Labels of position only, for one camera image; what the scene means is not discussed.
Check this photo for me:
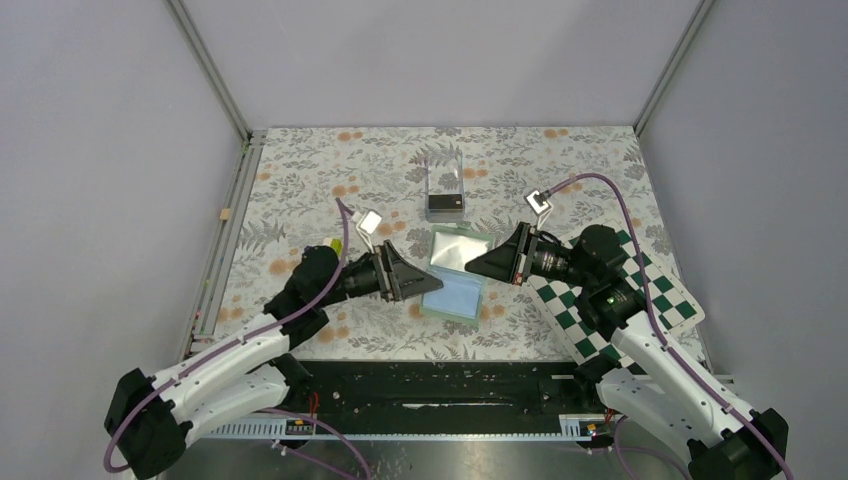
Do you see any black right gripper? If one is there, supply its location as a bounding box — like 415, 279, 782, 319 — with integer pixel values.
465, 222, 594, 288

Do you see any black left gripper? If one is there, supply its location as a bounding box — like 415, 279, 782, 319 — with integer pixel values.
318, 240, 444, 307

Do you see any green card holder wallet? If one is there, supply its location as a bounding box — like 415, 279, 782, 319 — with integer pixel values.
421, 224, 494, 328

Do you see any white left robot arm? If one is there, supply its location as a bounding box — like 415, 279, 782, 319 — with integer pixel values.
104, 241, 443, 479

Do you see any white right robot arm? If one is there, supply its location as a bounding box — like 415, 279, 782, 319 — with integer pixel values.
465, 223, 788, 479

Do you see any dark credit card stack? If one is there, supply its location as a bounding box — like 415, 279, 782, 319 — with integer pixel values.
426, 194, 464, 213

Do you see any clear card box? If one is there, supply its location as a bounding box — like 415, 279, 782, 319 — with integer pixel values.
424, 145, 466, 223

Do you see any purple white green block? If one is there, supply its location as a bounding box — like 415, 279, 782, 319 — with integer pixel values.
322, 237, 344, 259

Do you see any green white checkerboard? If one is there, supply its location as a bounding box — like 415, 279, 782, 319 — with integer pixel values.
526, 225, 706, 367

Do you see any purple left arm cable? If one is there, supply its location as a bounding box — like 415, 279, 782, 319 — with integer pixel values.
102, 198, 372, 480

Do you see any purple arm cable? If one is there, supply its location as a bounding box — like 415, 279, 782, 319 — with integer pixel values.
543, 173, 796, 480
102, 198, 372, 480

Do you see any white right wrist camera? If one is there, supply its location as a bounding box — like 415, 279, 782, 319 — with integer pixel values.
525, 190, 553, 230

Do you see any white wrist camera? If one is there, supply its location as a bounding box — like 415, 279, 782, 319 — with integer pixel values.
352, 209, 382, 253
525, 190, 553, 230

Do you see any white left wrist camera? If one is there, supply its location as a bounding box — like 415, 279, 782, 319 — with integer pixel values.
352, 209, 382, 253

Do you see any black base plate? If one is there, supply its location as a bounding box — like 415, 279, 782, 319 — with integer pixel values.
180, 354, 654, 435

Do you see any aluminium frame rail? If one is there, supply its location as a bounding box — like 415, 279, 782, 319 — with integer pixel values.
144, 129, 266, 480

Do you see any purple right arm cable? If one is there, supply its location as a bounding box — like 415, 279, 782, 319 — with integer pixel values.
543, 173, 796, 480

